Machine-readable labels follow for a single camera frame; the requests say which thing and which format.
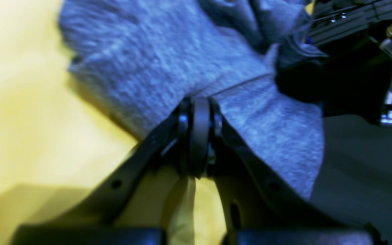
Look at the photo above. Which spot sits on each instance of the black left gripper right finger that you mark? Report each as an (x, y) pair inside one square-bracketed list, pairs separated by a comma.
[(253, 196)]

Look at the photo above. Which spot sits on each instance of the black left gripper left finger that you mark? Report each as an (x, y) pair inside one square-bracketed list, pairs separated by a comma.
[(146, 190)]

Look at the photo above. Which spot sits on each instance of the grey long-sleeve shirt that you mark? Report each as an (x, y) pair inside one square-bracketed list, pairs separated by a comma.
[(139, 58)]

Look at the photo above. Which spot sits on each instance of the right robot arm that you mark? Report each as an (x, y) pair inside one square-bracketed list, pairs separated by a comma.
[(356, 77)]

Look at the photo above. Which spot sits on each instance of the yellow table cloth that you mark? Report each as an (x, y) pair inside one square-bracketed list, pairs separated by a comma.
[(56, 144)]

